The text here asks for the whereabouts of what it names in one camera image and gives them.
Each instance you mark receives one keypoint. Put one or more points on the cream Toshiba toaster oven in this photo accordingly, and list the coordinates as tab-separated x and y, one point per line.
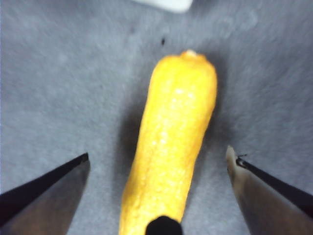
166	3

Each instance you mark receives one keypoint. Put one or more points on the yellow corn cob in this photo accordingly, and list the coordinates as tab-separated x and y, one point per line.
168	137

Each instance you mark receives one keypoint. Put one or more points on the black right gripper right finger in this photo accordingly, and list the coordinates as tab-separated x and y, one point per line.
274	208

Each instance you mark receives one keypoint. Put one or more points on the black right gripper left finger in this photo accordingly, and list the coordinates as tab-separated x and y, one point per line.
41	208

